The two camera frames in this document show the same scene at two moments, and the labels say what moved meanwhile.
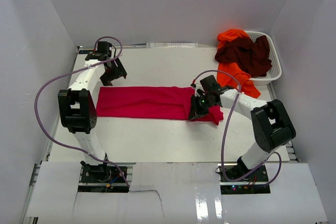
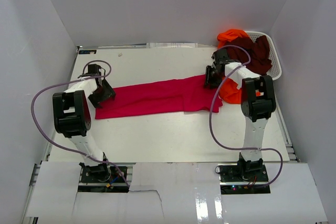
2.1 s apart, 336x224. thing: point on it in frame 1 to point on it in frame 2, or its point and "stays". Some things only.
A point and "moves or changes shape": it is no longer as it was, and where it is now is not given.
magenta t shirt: [151, 102] moves or changes shape
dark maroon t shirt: [253, 58] stays
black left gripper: [119, 72] to [108, 93]
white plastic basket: [275, 71] stays
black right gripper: [195, 111] to [209, 80]
